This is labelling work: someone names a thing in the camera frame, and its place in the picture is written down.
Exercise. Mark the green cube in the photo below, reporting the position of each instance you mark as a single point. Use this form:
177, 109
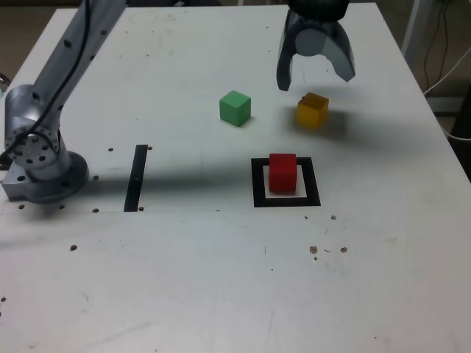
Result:
233, 108

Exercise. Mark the black tape square outline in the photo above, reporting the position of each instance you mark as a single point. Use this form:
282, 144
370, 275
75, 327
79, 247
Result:
257, 184

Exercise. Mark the yellow cube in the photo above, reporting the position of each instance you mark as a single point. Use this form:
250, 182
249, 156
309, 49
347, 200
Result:
312, 110

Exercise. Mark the black tape strip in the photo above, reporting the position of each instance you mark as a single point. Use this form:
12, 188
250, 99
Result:
134, 184

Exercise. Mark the small shiny round object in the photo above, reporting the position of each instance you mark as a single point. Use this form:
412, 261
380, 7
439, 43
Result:
3, 84

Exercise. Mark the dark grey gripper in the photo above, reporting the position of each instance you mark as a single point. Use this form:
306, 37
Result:
316, 25

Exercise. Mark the red cube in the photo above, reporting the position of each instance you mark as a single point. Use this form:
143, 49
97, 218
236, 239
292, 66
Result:
282, 176

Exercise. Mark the white frame post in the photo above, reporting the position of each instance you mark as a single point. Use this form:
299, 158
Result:
411, 33

